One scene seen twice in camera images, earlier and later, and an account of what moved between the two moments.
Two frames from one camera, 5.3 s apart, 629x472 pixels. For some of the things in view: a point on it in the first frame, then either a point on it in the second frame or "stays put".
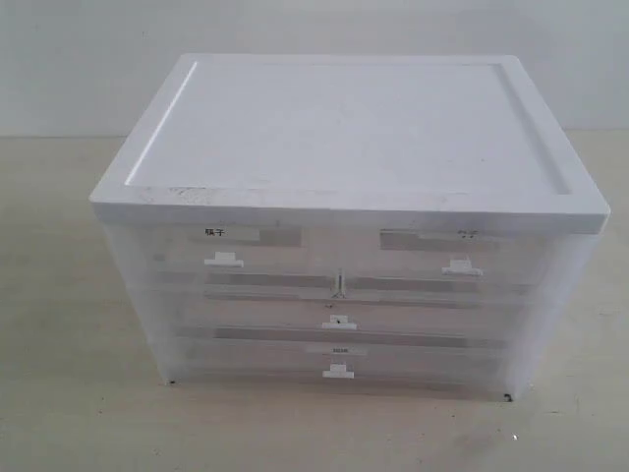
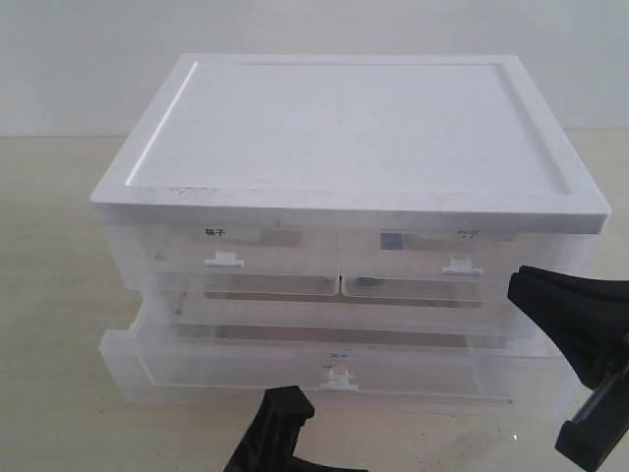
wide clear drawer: (350, 312) -> (340, 356)
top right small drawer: (441, 263) stays put
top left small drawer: (249, 260) stays put
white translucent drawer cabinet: (420, 223) stays put
